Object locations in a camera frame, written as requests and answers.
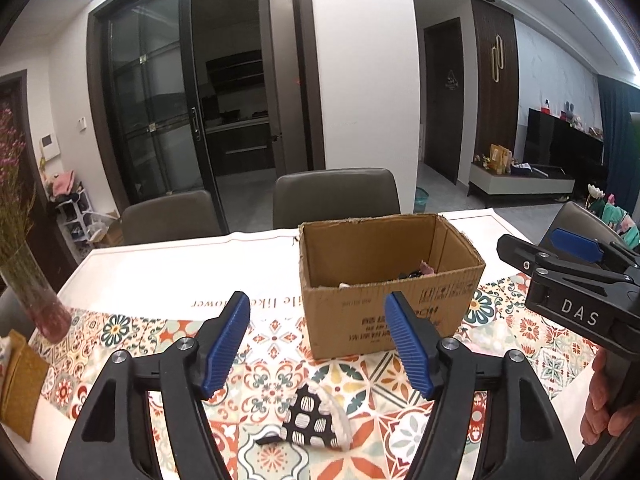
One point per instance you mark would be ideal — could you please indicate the person's right hand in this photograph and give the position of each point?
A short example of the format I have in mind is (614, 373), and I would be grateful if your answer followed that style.
(597, 420)

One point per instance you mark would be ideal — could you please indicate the grey dining chair left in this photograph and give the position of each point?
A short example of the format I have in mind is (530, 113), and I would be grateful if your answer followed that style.
(181, 216)

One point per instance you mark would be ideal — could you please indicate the dark patterned silk scarf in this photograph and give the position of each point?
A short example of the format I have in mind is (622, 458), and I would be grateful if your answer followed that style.
(413, 274)

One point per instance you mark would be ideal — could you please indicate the black television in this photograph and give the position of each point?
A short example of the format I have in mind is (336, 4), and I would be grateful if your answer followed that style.
(552, 141)

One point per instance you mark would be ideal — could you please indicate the grey dining chair middle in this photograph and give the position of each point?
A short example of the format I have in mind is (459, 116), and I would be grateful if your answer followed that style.
(334, 194)

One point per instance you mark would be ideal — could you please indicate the grey dining chair right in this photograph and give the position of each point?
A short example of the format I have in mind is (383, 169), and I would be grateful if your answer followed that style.
(575, 218)

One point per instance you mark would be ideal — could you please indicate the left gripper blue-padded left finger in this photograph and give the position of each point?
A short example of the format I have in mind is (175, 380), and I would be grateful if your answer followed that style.
(219, 340)

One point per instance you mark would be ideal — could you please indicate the glass vase with dried flowers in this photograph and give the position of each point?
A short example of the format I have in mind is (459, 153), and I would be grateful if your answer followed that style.
(19, 268)

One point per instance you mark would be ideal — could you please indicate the woven yellow tissue box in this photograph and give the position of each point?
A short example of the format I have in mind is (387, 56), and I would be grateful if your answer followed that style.
(22, 385)

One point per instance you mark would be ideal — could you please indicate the dark wooden door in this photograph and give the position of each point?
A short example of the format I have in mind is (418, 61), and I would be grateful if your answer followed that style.
(444, 97)

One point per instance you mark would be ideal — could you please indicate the white shoe rack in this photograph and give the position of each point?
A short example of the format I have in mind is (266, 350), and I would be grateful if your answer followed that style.
(84, 226)

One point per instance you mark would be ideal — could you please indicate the grey dining chair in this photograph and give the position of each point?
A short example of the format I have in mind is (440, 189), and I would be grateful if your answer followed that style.
(181, 216)
(575, 218)
(334, 194)

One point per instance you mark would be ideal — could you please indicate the brown cardboard box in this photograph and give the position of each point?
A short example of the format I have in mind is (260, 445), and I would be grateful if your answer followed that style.
(347, 268)

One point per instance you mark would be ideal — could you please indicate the black white patterned pouch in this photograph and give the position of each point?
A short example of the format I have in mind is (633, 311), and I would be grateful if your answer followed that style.
(314, 419)

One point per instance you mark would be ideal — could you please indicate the black glass sliding door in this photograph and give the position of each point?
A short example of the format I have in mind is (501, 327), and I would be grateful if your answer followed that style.
(198, 95)

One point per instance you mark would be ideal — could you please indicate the patterned white tablecloth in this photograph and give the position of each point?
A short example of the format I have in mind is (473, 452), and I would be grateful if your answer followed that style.
(144, 298)

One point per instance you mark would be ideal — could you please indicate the pink purple fuzzy towel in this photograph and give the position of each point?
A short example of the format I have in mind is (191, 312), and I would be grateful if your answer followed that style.
(426, 269)

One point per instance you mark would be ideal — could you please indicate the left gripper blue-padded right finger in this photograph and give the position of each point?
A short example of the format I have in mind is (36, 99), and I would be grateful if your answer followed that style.
(416, 341)

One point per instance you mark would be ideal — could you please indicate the wall intercom panel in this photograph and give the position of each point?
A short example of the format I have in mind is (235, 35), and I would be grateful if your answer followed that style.
(49, 147)

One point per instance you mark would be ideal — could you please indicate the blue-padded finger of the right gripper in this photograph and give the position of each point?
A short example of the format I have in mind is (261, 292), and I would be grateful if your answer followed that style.
(578, 246)

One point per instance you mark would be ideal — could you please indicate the low white tv cabinet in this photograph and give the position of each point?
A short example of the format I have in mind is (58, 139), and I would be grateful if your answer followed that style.
(494, 185)

